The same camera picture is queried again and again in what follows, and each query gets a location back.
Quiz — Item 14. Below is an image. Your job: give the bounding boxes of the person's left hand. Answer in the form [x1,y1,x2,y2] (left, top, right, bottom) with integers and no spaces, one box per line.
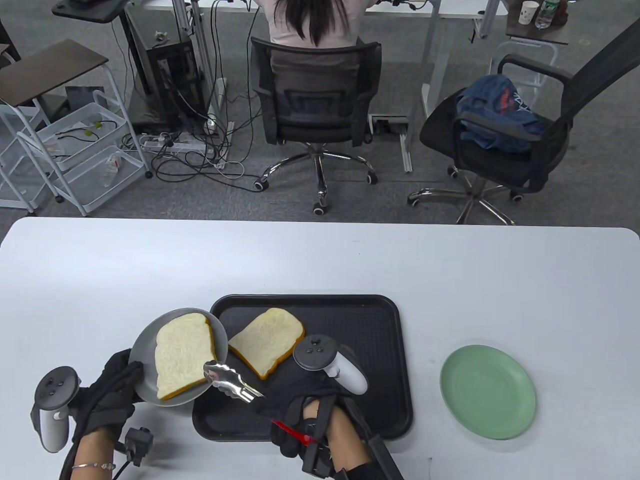
[72,349,146,443]

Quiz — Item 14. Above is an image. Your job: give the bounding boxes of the person's right hand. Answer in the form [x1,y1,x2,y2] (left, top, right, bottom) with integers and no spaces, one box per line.
[250,367,351,458]

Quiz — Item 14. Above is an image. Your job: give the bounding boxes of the grey metal plate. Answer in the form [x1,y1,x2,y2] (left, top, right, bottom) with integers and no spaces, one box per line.
[128,307,229,407]

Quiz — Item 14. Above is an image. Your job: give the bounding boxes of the red handled kitchen tongs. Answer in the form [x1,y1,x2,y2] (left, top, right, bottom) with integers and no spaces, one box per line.
[202,361,321,446]

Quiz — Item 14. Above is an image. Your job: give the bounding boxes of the toast slice yellow crust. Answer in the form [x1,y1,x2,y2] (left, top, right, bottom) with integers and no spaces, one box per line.
[227,308,306,381]
[154,312,219,401]

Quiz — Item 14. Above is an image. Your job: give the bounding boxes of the black food tray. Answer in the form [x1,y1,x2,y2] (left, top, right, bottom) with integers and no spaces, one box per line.
[192,294,414,442]

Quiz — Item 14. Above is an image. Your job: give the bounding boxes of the person's left forearm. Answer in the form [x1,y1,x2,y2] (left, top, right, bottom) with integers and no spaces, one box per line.
[70,427,121,480]

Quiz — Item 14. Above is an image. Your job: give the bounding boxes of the person's right forearm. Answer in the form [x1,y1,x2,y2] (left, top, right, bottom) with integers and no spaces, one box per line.
[302,400,373,473]

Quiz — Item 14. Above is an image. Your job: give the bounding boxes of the grey left hand controller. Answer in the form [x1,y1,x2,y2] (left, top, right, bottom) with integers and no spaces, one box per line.
[31,366,82,453]

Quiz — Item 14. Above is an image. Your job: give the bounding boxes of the grey hand controller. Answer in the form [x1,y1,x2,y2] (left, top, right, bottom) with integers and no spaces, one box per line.
[292,334,369,396]
[31,366,82,453]

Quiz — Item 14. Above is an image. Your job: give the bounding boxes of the grey right hand controller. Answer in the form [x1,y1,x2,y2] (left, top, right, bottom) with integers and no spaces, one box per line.
[292,334,369,396]

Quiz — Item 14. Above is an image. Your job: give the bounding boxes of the green plate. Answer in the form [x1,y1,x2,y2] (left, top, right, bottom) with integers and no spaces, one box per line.
[439,344,538,441]

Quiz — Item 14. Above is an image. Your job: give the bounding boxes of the crumpled plastic bottle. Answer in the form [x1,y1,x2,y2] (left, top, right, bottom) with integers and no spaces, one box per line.
[102,154,122,188]

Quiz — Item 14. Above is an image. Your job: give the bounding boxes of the white power strip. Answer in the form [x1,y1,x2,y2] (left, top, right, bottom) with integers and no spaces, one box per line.
[140,134,211,151]

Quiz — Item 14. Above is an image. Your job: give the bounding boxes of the white rolling cart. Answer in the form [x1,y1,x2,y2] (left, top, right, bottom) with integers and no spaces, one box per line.
[0,65,153,217]

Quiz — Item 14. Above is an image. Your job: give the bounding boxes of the black mesh office chair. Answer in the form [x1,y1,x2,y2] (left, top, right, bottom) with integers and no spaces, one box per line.
[250,37,383,216]

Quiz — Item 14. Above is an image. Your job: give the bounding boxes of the black flat panel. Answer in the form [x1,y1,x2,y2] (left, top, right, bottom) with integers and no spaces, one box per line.
[65,86,107,115]

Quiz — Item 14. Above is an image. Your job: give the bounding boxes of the black armrest office chair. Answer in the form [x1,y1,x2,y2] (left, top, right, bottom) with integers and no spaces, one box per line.
[407,17,640,226]

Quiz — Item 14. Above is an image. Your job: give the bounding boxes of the black computer tower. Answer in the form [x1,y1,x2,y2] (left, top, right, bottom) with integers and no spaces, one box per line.
[142,37,208,126]

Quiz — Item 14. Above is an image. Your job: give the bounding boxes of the brown side table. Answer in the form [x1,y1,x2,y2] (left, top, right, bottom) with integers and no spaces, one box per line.
[0,39,110,108]

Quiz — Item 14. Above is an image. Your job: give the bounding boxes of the blue bag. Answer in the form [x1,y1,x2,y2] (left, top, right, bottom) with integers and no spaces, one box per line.
[456,75,548,153]

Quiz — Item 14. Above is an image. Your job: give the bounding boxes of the black stand top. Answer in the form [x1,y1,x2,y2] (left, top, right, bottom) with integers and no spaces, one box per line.
[51,0,132,24]

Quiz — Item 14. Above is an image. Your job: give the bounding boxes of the white office desk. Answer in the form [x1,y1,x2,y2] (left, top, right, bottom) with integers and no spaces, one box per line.
[127,0,508,173]

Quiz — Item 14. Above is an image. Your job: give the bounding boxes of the dark side table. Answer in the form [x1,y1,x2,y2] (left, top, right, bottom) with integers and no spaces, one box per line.
[505,0,571,46]

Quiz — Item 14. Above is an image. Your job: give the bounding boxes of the white paper cup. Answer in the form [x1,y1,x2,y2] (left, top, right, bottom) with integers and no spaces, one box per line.
[517,0,541,26]

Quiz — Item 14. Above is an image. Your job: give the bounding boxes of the clear plastic water bottle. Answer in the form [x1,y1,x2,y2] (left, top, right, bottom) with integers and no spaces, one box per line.
[535,0,560,29]

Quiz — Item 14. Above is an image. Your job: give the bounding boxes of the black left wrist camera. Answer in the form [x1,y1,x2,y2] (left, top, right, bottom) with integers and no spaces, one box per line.
[119,426,154,467]

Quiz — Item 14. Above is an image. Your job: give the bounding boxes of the tangle of black cables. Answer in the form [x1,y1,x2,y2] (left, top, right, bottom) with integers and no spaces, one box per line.
[117,75,266,193]

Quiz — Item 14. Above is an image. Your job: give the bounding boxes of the green tipped cable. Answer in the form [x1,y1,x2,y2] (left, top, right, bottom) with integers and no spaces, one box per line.
[55,119,118,143]

